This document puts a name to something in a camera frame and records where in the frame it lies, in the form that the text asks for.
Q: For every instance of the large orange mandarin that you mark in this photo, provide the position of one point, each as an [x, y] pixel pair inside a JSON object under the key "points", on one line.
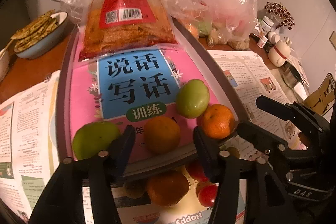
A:
{"points": [[217, 121]]}

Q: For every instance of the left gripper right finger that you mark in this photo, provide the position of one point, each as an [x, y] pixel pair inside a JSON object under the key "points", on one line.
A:
{"points": [[223, 168]]}

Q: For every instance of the dried flower bouquet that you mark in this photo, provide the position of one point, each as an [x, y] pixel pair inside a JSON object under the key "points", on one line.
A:
{"points": [[280, 15]]}

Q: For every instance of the small yellow-green fruit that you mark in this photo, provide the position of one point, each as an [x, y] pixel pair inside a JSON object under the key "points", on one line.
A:
{"points": [[134, 189]]}

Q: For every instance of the small orange mandarin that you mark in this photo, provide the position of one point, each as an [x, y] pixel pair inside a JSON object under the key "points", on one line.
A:
{"points": [[168, 188]]}

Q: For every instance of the pink Chinese workbook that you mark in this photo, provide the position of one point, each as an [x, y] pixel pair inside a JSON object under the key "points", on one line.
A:
{"points": [[130, 89]]}

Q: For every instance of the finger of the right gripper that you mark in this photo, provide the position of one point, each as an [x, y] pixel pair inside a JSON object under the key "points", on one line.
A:
{"points": [[302, 117], [261, 139]]}

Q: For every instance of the blue bowl of pancakes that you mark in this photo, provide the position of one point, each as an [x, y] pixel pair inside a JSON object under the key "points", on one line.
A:
{"points": [[41, 35]]}

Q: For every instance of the green apple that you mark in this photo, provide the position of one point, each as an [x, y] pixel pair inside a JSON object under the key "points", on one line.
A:
{"points": [[192, 99], [93, 138]]}

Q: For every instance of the white piggy figurine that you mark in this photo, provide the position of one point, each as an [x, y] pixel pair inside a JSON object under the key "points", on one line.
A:
{"points": [[279, 53]]}

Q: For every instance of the red cherry tomato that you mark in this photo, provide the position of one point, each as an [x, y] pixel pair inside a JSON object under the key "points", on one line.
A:
{"points": [[195, 170], [207, 195]]}

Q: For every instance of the small white bowl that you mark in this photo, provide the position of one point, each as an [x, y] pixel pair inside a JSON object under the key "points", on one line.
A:
{"points": [[4, 64]]}

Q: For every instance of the red snack bag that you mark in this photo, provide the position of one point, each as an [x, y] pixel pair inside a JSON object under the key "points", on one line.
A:
{"points": [[118, 25]]}

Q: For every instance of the white medicine bottle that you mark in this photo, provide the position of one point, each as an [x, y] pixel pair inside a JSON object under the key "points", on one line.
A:
{"points": [[265, 26]]}

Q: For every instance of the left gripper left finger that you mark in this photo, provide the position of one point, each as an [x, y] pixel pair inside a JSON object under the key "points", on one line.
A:
{"points": [[105, 169]]}

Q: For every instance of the English newspaper sheet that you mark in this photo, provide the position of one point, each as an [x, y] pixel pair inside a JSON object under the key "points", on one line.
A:
{"points": [[28, 108]]}

